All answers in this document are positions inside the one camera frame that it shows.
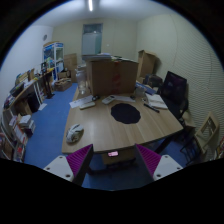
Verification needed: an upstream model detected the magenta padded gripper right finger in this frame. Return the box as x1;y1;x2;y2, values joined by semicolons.
135;144;182;181

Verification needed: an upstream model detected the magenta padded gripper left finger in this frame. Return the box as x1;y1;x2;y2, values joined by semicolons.
44;144;93;186

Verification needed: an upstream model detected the round black mouse pad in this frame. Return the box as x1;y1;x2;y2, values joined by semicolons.
111;103;141;124

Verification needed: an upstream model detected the small device with pink screen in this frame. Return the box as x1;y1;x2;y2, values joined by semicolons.
107;151;119;157

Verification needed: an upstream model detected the wooden folding chair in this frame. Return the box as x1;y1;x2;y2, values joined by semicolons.
182;111;221;163

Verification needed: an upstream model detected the wooden table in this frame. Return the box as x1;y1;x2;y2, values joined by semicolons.
62;97;183;154

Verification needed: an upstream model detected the black pen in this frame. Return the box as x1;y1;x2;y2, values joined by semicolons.
143;103;160;113

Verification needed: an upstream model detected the white paper sheet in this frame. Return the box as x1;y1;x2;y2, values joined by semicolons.
69;95;93;109

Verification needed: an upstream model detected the white flat device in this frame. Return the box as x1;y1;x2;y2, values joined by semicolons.
79;102;96;110

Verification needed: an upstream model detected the open white notebook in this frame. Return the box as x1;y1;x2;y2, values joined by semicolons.
146;94;167;109

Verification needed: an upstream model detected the stack of books on floor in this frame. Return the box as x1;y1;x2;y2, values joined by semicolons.
18;115;36;137

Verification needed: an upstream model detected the white remote control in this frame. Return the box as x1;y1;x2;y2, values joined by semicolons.
102;95;115;105

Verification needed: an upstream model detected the black office chair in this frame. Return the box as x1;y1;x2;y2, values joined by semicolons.
160;71;189;124

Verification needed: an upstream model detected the long wooden side desk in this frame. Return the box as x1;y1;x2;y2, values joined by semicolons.
3;69;54;111

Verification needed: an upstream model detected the cardboard box on floor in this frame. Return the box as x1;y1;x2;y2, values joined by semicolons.
54;78;72;92

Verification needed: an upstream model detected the clear plastic jar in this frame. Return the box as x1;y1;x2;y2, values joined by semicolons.
76;68;88;94

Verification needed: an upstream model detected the large cardboard box on table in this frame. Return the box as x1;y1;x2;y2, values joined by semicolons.
86;60;138;96

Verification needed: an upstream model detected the glass display fridge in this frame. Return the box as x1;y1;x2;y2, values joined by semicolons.
43;42;64;81

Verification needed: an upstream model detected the white door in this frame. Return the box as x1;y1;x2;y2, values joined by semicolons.
82;23;102;55

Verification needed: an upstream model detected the ceiling tube light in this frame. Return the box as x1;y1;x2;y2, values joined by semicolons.
88;0;93;12

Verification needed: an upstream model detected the tall cardboard box by wall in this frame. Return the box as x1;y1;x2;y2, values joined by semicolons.
137;50;157;77

